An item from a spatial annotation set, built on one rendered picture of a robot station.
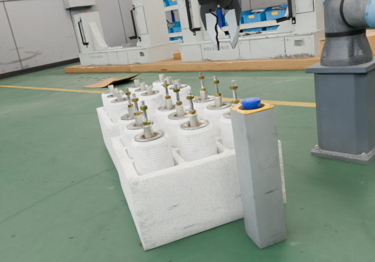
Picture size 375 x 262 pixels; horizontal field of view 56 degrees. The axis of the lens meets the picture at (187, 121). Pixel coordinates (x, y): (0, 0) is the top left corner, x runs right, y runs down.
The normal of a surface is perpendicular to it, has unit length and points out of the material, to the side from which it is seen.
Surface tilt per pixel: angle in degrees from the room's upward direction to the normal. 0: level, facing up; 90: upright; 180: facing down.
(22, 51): 90
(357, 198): 0
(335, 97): 90
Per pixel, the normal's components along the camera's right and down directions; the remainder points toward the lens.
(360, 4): -0.97, 0.13
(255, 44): -0.69, 0.31
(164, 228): 0.31, 0.22
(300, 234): -0.16, -0.95
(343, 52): -0.51, 0.02
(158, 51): 0.70, 0.09
